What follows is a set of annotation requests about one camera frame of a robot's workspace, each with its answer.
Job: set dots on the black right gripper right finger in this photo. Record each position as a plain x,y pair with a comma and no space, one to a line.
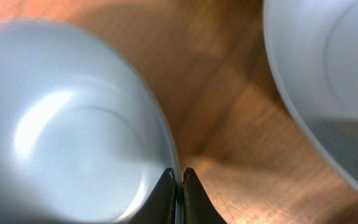
198,208

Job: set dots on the light grey small bowl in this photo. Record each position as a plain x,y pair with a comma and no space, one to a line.
82,137

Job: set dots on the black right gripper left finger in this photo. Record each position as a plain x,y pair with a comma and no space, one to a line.
160,207

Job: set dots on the white small bowl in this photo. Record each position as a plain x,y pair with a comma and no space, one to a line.
312,49

